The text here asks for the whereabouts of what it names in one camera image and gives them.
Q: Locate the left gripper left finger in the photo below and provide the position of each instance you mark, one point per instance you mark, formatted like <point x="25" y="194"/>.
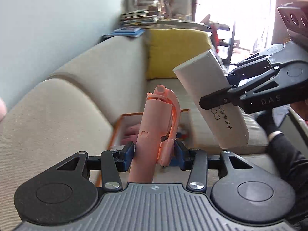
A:
<point x="72" y="188"/>

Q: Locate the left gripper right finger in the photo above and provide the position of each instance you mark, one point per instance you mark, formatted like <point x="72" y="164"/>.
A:
<point x="244" y="191"/>

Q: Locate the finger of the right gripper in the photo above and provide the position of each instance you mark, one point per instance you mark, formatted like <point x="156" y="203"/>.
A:
<point x="274" y="88"/>
<point x="257" y="64"/>

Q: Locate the white box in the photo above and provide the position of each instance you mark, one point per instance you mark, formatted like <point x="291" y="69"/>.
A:
<point x="205" y="82"/>

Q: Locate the pink selfie stick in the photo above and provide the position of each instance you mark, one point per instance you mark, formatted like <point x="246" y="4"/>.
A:
<point x="158" y="130"/>

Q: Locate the person's left hand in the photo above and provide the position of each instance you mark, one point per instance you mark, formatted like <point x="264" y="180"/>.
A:
<point x="3" y="109"/>

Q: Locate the leg in black trousers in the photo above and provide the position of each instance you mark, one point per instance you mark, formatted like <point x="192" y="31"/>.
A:
<point x="289" y="161"/>

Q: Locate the beige sofa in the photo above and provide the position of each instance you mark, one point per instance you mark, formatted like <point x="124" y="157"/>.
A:
<point x="76" y="109"/>

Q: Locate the orange cardboard box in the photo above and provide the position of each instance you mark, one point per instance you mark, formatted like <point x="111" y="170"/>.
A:
<point x="131" y="119"/>

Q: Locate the yellow cushion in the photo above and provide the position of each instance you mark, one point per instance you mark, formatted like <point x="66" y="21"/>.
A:
<point x="169" y="48"/>

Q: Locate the stack of books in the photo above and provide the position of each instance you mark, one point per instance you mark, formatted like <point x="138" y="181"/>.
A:
<point x="138" y="15"/>

